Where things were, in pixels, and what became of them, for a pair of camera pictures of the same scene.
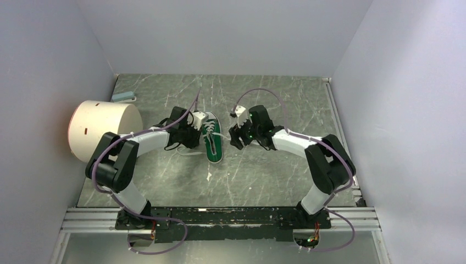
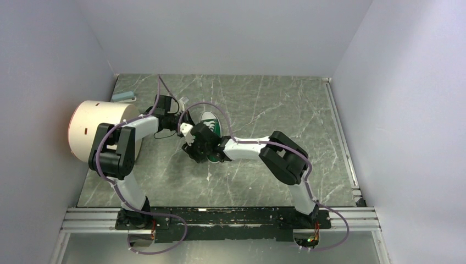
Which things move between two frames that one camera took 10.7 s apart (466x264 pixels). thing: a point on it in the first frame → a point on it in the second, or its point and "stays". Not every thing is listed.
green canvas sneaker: [212, 137] stays
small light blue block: [122, 96] stays
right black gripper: [234, 133] → [190, 150]
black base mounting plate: [172, 225] stays
